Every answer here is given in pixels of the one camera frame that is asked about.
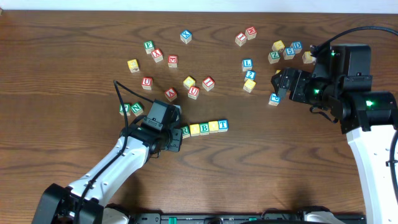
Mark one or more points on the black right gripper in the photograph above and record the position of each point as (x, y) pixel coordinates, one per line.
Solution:
(298, 86)

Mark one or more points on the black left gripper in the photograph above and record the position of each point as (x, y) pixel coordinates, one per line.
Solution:
(175, 140)

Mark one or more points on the green R block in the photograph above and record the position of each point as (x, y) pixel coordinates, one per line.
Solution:
(185, 132)

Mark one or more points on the yellow O block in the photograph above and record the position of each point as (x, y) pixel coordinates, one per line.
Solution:
(194, 129)

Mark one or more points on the blue T block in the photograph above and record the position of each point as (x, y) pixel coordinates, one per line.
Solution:
(223, 125)

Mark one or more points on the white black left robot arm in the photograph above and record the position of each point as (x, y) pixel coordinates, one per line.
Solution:
(86, 200)

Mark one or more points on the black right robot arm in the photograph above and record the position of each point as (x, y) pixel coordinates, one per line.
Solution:
(367, 118)

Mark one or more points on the blue P block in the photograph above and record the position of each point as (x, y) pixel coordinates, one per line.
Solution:
(274, 100)

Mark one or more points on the green Z block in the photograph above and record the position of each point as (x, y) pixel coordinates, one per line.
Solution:
(273, 57)

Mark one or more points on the yellow block by 2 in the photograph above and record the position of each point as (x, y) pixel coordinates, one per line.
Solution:
(249, 85)

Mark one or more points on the blue 5 block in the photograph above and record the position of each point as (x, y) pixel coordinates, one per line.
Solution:
(288, 53)

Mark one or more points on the blue 2 block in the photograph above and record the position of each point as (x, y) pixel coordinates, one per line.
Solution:
(250, 75)

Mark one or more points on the green B block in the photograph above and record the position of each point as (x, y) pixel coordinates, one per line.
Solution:
(204, 128)

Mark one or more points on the yellow B-side block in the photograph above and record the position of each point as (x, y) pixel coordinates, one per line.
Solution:
(308, 58)

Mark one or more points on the yellow block by Z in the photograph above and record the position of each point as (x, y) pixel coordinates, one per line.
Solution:
(278, 46)

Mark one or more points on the blue L block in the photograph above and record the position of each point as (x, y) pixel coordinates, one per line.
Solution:
(247, 64)

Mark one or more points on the blue D block far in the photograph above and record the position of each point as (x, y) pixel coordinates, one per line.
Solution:
(297, 46)

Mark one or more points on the green N block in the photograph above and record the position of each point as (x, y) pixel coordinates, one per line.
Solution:
(137, 109)

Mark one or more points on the red A block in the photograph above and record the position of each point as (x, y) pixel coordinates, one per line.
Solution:
(171, 94)

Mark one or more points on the red u block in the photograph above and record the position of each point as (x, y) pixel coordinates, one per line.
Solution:
(193, 92)
(147, 83)

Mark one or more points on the red block far right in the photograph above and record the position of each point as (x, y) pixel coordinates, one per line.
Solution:
(250, 32)

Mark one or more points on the red I block far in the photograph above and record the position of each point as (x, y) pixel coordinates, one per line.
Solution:
(240, 39)

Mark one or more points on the red i block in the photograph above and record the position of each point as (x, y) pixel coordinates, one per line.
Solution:
(208, 83)
(240, 39)

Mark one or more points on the red U block left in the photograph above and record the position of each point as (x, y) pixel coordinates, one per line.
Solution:
(147, 83)

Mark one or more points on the red E block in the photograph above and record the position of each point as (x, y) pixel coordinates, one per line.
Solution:
(173, 61)

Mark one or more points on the yellow block far left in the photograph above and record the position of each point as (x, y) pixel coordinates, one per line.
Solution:
(133, 65)

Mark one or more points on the red X block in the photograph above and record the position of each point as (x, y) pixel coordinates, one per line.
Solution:
(157, 55)

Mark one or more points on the green F block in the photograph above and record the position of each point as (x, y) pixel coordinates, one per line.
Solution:
(149, 46)

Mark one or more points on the blue X block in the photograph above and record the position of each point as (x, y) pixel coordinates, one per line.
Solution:
(186, 36)

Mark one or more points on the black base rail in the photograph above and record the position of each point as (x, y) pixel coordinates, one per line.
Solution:
(313, 214)

